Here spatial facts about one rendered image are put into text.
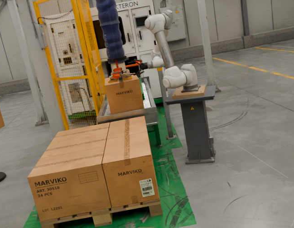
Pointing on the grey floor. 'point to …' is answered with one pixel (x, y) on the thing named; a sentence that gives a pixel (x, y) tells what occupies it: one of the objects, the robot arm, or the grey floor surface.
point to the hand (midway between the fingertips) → (130, 68)
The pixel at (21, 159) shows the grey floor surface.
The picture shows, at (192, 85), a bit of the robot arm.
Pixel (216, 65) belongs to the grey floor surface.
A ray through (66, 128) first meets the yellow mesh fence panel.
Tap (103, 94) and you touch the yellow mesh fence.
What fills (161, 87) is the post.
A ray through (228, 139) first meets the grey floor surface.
